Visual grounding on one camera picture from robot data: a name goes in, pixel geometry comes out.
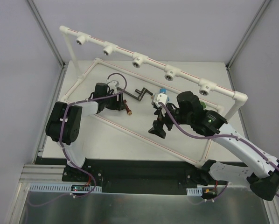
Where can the blue plastic faucet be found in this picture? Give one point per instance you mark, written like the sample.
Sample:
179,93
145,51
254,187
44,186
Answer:
163,92

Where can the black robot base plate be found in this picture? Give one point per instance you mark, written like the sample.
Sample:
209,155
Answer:
135,177

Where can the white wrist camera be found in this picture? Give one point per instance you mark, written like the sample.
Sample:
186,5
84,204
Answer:
113,85
157,99

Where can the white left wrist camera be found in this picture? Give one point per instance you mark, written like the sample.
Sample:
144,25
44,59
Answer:
113,85

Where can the grey metal long-spout faucet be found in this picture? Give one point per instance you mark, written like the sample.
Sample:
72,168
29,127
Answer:
140,93

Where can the white PVC pipe frame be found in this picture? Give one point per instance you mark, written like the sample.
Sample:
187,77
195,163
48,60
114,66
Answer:
113,135

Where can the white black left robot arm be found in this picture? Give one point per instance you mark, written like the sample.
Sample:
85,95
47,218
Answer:
64,122

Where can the white cable duct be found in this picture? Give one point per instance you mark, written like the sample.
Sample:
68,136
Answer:
200,191
63,188

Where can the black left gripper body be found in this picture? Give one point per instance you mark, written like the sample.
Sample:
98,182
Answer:
119,102

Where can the right white cable duct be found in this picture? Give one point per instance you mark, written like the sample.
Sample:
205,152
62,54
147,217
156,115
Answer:
200,191

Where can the left white cable duct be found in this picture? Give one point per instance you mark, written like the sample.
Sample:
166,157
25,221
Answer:
63,188

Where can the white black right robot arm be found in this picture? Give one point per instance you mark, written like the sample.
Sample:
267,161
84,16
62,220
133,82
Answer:
261,171

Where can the aluminium enclosure frame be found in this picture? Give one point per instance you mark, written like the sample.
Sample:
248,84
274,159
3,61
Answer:
178,30

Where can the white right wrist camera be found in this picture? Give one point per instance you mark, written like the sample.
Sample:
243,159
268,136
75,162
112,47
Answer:
157,99

